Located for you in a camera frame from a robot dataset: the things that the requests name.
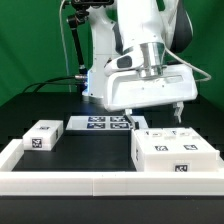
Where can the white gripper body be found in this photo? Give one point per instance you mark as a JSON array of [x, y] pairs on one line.
[[126, 89]]

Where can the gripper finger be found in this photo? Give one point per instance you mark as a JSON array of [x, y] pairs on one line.
[[178, 106], [134, 124]]

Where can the white cabinet door panel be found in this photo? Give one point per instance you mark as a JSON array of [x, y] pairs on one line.
[[188, 139], [148, 142]]

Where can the white cabinet body box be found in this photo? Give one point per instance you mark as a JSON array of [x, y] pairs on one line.
[[178, 161]]

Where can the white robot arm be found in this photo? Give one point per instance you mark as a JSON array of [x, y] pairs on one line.
[[130, 40]]

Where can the white cabinet top block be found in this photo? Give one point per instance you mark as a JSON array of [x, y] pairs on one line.
[[43, 135]]

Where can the white base tag plate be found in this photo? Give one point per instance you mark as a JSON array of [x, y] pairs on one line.
[[98, 123]]

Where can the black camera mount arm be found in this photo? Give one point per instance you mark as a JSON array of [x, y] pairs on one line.
[[82, 13]]

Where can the white obstacle wall fence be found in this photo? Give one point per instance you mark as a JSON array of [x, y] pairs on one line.
[[101, 183]]

